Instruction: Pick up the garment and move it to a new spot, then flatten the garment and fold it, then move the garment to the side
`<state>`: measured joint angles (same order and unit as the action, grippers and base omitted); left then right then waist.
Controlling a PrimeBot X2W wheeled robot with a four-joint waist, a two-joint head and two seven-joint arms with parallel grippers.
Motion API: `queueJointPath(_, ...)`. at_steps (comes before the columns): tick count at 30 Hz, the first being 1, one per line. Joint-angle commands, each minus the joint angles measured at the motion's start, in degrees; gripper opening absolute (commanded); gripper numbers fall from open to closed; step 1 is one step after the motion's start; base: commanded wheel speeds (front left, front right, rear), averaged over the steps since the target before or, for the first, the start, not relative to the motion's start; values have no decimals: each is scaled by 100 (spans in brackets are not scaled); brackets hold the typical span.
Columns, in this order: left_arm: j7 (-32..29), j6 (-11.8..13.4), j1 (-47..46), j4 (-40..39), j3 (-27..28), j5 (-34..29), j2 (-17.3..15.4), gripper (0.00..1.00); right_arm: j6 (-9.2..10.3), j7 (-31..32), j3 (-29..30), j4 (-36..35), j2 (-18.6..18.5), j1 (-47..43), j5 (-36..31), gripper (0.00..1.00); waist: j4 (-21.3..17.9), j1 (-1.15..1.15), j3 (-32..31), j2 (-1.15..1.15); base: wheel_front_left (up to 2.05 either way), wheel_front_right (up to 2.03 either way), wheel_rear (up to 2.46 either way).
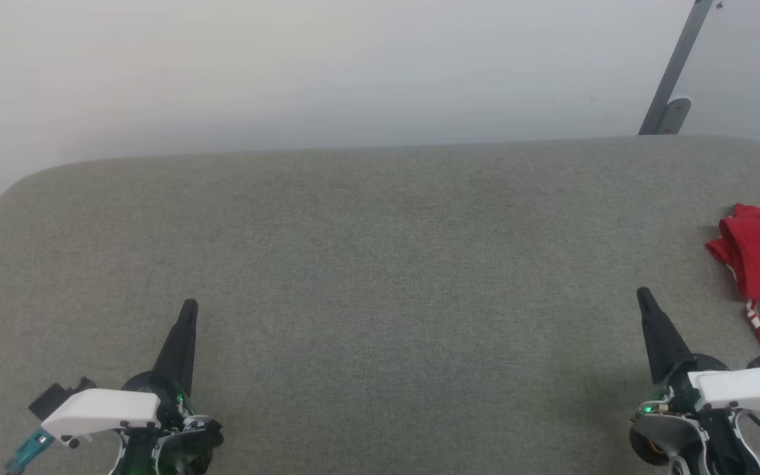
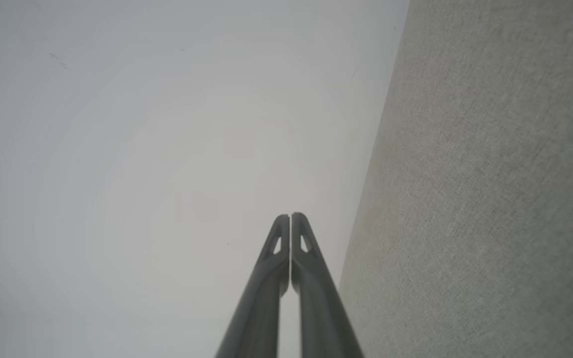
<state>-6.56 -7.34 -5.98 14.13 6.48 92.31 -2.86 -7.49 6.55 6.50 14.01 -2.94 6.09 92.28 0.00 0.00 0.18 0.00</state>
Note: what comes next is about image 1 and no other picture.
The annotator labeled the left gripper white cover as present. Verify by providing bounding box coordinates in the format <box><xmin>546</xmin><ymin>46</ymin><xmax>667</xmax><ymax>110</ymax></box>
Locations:
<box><xmin>40</xmin><ymin>298</ymin><xmax>224</xmax><ymax>475</ymax></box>

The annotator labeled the grey metal pole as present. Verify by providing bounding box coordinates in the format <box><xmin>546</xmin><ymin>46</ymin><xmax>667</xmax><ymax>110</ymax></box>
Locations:
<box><xmin>637</xmin><ymin>0</ymin><xmax>714</xmax><ymax>137</ymax></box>

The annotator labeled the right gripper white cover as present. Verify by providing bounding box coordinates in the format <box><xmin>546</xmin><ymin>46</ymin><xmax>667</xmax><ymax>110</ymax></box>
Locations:
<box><xmin>629</xmin><ymin>286</ymin><xmax>760</xmax><ymax>475</ymax></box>

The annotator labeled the black cable with teal plug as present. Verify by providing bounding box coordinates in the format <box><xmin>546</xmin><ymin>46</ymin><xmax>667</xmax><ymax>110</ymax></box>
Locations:
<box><xmin>5</xmin><ymin>427</ymin><xmax>58</xmax><ymax>475</ymax></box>

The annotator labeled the grey rounded pole bracket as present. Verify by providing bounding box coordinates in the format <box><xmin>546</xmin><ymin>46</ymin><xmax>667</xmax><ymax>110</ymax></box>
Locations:
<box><xmin>656</xmin><ymin>96</ymin><xmax>693</xmax><ymax>137</ymax></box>

